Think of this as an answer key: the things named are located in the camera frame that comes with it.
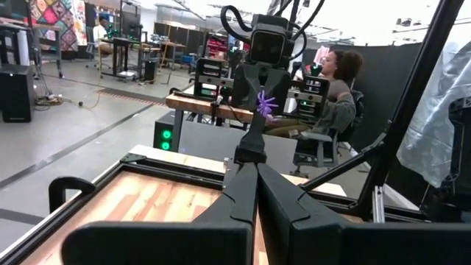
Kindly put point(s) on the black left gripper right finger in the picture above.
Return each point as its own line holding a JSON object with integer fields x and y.
{"x": 368, "y": 244}

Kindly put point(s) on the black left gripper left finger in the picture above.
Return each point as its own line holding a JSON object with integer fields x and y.
{"x": 165, "y": 243}

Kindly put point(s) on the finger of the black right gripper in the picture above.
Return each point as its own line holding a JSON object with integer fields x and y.
{"x": 244, "y": 88}
{"x": 281, "y": 82}

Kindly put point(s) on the purple plastic spider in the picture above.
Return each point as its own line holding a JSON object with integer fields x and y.
{"x": 265, "y": 105}

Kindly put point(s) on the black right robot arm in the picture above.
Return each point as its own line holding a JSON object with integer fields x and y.
{"x": 252, "y": 154}

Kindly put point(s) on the wooden background desk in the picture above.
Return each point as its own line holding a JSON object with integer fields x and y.
{"x": 198, "y": 105}

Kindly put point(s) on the blue storage bin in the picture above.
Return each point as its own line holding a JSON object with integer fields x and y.
{"x": 188, "y": 59}

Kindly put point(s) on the red tool cabinet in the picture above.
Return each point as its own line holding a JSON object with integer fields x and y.
{"x": 217, "y": 46}

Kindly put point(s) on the small wooden side table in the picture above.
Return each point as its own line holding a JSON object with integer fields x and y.
{"x": 173, "y": 46}

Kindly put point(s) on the person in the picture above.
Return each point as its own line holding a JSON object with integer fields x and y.
{"x": 338, "y": 106}
{"x": 99, "y": 35}

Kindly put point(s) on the black computer green lights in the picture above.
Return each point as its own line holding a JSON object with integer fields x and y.
{"x": 163, "y": 132}

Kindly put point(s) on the black grey office chair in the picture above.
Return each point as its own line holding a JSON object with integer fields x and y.
{"x": 316, "y": 143}

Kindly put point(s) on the black standing desk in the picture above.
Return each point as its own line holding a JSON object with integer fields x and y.
{"x": 121, "y": 42}

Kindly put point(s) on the black equipment stand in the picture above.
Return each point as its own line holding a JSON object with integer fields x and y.
{"x": 460, "y": 147}

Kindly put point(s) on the clear plastic sheet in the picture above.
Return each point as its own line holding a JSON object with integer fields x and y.
{"x": 434, "y": 121}

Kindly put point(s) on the colourful patchwork quilt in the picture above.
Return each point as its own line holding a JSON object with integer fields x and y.
{"x": 59, "y": 22}

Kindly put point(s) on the black computer tower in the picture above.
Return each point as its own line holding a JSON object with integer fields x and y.
{"x": 16, "y": 94}

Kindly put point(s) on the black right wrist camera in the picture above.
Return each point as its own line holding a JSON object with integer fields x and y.
{"x": 268, "y": 44}

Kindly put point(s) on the silver aluminium bracket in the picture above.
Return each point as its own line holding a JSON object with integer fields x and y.
{"x": 378, "y": 204}

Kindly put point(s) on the black frame clamp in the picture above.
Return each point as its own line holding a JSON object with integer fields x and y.
{"x": 60, "y": 187}

